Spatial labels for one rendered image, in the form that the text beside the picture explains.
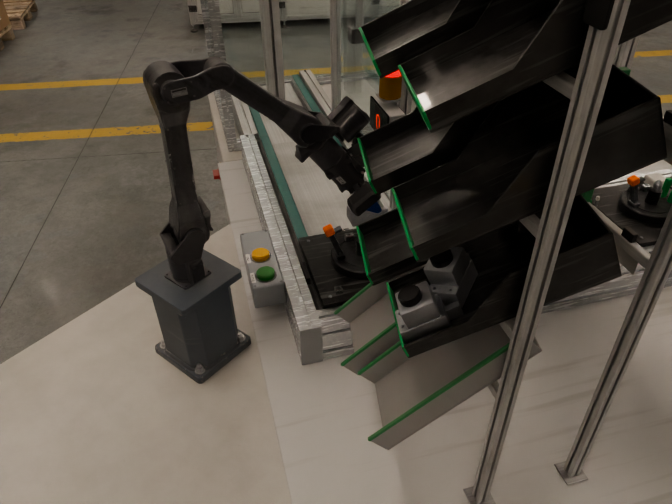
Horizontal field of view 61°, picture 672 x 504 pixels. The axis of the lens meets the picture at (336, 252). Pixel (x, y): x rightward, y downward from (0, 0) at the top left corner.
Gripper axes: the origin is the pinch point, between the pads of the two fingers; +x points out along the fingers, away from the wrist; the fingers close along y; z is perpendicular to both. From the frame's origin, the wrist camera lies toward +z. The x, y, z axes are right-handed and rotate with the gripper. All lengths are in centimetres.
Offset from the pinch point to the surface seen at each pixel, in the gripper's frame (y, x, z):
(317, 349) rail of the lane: -16.7, 9.5, -26.6
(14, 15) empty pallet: 600, -41, -211
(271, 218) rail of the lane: 23.3, 3.4, -24.0
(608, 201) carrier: 5, 53, 43
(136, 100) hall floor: 361, 45, -124
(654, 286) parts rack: -54, 0, 24
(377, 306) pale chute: -22.5, 4.6, -9.8
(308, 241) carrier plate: 9.8, 6.4, -18.3
